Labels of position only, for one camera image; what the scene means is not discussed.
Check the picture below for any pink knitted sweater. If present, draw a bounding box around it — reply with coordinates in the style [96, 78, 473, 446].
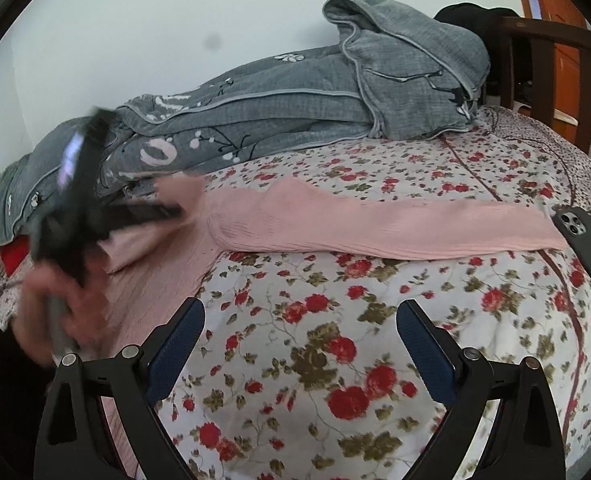
[108, 178, 572, 479]

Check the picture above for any person's left hand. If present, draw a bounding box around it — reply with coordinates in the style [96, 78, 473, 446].
[11, 245, 109, 366]

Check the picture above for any red pillow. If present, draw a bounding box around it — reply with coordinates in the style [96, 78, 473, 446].
[0, 235, 30, 278]

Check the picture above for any floral red white bedsheet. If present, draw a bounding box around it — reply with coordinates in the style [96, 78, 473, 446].
[0, 104, 591, 480]

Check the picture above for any grey floral quilt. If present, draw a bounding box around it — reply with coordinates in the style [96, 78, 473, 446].
[0, 0, 492, 254]

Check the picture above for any orange wooden door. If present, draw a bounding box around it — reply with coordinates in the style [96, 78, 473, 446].
[507, 0, 589, 134]

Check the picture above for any dark wooden bed frame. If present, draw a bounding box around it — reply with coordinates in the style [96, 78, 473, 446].
[492, 18, 591, 153]

